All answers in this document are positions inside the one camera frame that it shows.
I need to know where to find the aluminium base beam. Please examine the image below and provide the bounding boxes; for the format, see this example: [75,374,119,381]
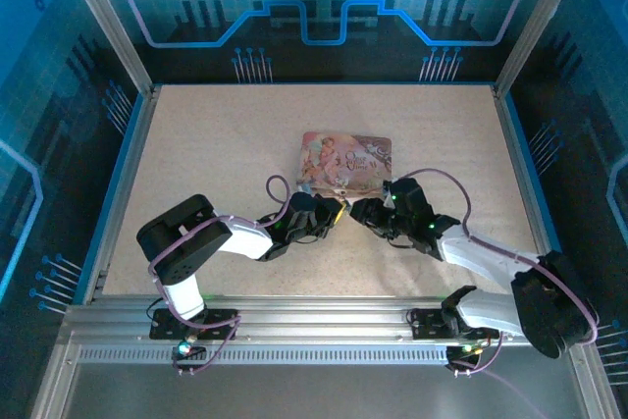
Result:
[58,294,590,347]

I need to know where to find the slotted grey cable duct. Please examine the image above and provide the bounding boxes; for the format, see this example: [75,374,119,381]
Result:
[77,345,450,366]

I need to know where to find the aluminium side rail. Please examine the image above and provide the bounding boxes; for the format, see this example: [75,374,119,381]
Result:
[80,84,161,305]
[492,84,555,263]

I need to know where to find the small LED controller board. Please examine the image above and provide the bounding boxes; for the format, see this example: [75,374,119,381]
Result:
[172,339,206,359]
[445,342,487,359]

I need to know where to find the pink illustrated tin box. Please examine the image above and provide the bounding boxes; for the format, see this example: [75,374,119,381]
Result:
[295,131,393,199]

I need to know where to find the aluminium frame post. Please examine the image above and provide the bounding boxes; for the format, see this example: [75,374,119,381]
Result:
[56,0,159,96]
[492,0,593,96]

